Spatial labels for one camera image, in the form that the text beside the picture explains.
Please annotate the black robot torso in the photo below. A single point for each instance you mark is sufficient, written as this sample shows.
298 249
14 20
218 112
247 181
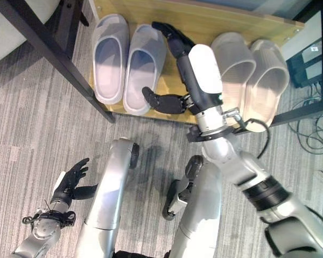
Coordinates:
140 254

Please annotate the black metal rack frame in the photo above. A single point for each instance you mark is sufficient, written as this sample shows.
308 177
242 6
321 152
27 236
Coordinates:
51 45

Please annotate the black electronic box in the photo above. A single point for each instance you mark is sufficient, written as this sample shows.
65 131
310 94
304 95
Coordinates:
307 67

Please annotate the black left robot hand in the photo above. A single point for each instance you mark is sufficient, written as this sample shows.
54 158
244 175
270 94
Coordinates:
67 185

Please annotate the wooden shoe rack shelf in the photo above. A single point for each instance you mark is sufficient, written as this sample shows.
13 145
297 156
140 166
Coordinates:
193 24

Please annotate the beige slipper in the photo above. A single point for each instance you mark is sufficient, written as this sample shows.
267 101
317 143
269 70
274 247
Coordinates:
237 61
266 83

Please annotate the dark right robot foot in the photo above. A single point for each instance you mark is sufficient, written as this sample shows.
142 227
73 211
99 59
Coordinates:
179 196

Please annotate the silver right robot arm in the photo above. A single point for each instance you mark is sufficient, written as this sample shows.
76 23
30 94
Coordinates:
231 158

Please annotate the grey-blue slipper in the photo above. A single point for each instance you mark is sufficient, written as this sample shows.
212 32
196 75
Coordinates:
107 67
142 70

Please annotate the silver left robot leg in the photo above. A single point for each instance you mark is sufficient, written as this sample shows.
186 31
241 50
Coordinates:
110 188

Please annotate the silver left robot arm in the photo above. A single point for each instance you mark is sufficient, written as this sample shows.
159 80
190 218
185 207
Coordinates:
43 233

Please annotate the silver right robot leg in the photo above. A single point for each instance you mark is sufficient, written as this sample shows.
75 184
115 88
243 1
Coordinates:
202 204

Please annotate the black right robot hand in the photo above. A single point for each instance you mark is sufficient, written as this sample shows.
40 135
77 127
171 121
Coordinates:
204 70

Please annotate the silver robot leg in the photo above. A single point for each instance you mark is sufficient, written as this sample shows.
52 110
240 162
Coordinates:
202 204
110 188

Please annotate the white cushioned seat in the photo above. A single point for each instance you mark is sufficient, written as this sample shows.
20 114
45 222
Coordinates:
8 29

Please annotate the black chair leg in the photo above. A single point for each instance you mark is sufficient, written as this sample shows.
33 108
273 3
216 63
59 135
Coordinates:
70 21

